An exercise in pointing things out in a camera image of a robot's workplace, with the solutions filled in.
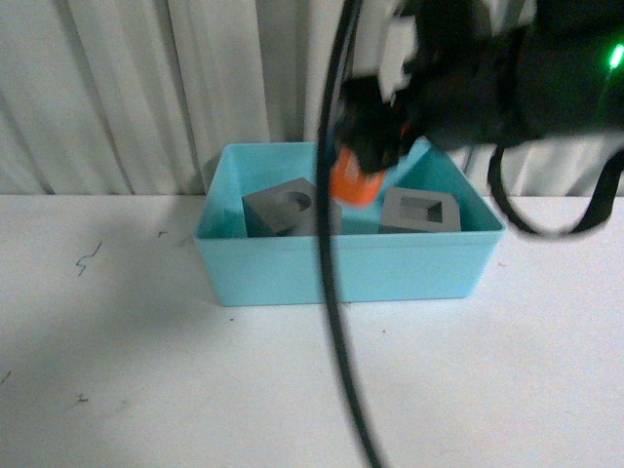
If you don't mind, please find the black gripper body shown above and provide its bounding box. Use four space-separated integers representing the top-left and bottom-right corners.
337 76 423 174

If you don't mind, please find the orange cylinder part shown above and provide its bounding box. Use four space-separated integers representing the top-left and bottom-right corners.
330 123 412 208

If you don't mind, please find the gray block with round hole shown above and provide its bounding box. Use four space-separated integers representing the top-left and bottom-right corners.
242 177 318 238

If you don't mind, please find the blue plastic box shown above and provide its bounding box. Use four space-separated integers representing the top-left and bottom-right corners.
195 142 505 306

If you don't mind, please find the gray block with square hole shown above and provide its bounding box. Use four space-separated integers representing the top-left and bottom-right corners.
378 187 462 234

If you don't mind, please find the white curtain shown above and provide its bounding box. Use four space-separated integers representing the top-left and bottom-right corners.
0 0 624 198

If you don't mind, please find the black cable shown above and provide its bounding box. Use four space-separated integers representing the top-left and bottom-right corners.
314 0 391 468

